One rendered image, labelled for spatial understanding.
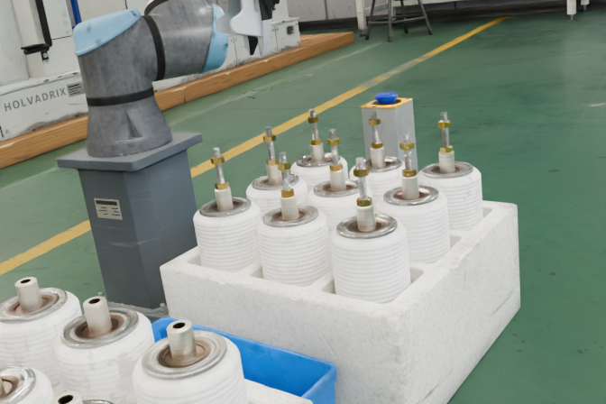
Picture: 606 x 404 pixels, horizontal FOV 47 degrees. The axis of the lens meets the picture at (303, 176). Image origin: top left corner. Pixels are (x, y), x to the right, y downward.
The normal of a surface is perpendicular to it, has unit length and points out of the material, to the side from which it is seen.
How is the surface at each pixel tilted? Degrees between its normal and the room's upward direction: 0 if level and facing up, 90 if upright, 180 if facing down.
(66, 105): 90
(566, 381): 0
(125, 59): 90
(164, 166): 90
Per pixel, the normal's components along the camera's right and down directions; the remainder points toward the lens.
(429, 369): 0.81, 0.07
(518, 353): -0.12, -0.95
